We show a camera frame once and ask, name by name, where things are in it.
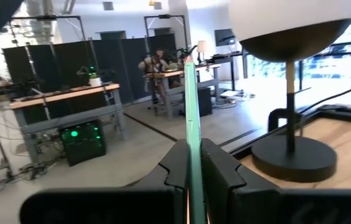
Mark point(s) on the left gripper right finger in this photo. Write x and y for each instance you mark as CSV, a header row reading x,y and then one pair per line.
x,y
222,180

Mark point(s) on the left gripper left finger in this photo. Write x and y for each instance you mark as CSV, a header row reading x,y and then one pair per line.
x,y
178,168

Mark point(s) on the teal pencil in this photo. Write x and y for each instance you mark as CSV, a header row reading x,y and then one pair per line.
x,y
194,124

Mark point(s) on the dark office desk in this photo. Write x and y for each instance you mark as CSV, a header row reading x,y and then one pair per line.
x,y
225,57

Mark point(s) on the black computer tower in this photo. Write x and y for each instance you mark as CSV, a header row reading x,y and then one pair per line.
x,y
205,102

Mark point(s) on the wooden top workbench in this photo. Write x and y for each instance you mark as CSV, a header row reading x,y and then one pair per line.
x,y
175,73
63,95

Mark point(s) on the green lit computer tower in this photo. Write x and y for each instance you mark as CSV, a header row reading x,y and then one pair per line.
x,y
82,143

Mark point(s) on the person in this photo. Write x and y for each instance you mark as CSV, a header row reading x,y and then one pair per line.
x,y
155,65

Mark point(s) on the small white potted plant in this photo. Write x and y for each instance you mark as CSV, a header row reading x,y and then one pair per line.
x,y
95,81

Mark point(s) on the white shade desk lamp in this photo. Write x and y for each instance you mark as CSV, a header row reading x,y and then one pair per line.
x,y
201,46

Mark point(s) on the black partition panels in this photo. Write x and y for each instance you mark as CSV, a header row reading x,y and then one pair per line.
x,y
69,59

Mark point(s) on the white globe table lamp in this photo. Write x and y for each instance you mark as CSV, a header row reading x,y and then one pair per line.
x,y
290,15

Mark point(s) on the black frame clamp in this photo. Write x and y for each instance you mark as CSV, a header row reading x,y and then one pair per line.
x,y
273,116

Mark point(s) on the black wall monitor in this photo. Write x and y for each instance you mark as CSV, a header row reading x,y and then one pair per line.
x,y
224,37

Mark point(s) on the black overhead camera rig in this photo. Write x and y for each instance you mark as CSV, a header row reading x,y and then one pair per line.
x,y
46,17
164,16

